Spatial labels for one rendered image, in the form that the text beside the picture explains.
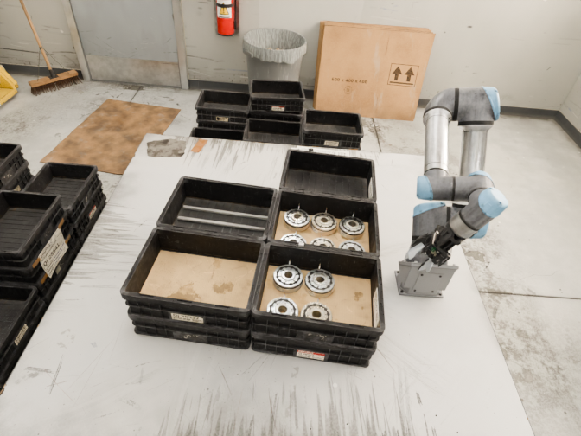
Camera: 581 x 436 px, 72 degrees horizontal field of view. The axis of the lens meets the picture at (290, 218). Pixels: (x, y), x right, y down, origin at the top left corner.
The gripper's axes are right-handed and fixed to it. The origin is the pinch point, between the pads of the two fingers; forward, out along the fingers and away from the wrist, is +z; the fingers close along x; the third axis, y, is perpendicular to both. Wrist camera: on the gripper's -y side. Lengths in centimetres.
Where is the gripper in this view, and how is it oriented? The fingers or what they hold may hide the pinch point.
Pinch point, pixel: (414, 260)
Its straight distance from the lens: 141.0
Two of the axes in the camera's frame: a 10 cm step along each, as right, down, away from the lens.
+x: 8.0, 6.0, 0.1
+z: -4.6, 6.0, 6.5
